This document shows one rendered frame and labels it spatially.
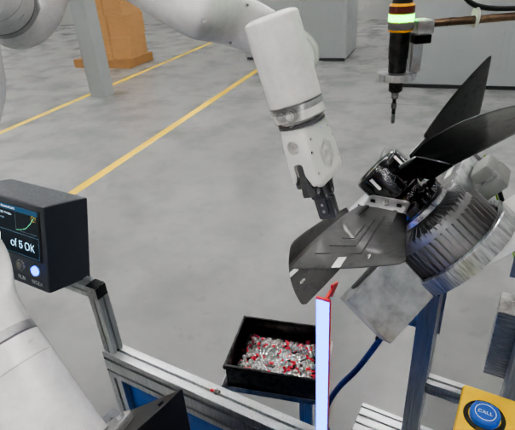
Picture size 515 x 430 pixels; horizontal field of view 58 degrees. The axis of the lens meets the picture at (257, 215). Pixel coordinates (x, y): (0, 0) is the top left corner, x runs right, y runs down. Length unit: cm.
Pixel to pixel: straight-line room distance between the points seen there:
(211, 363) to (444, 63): 512
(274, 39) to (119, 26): 841
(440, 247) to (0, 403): 82
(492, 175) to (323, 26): 705
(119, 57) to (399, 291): 843
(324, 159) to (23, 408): 54
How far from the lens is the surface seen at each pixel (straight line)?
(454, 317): 260
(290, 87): 70
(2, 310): 72
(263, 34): 70
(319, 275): 114
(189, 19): 74
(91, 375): 241
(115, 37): 913
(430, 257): 106
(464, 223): 103
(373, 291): 104
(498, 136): 98
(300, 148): 71
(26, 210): 105
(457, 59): 651
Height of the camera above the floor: 167
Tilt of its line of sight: 29 degrees down
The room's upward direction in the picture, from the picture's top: 4 degrees counter-clockwise
